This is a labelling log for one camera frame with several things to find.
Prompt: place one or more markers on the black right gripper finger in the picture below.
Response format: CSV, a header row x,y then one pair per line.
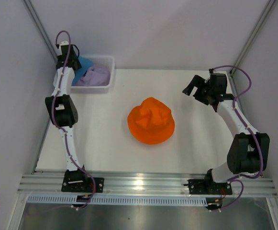
x,y
197,82
200,93

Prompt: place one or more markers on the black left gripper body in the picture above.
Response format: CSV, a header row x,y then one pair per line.
x,y
76,60

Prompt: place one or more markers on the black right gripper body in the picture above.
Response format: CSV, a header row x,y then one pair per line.
x,y
211,91

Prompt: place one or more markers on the blue bucket hat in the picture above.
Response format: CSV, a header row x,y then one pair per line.
x,y
85,65

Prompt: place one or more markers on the lilac bucket hat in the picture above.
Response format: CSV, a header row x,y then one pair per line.
x,y
95,76

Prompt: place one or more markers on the orange bucket hat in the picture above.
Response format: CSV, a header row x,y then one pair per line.
x,y
151,122

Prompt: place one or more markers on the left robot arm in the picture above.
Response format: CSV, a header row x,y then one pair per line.
x,y
63,115

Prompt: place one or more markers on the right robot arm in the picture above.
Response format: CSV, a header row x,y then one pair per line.
x,y
248,153

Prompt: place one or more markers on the white perforated plastic basket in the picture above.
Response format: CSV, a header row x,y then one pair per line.
x,y
98,60

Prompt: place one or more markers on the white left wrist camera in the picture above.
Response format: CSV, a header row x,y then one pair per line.
x,y
62,48

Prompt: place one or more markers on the aluminium frame post left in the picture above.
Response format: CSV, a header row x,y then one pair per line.
x,y
39,27

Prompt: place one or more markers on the aluminium frame post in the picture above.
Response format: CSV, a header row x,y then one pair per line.
x,y
39,27
255,31

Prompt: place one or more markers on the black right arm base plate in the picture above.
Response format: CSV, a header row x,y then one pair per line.
x,y
204,187

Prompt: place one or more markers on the aluminium frame post right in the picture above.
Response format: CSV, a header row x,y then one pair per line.
x,y
255,31

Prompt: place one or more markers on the aluminium front rail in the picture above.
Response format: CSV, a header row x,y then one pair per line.
x,y
140,184

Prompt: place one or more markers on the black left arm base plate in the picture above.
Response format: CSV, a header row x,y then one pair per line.
x,y
79,182

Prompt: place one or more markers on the white slotted cable duct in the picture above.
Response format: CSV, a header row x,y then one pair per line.
x,y
184,201

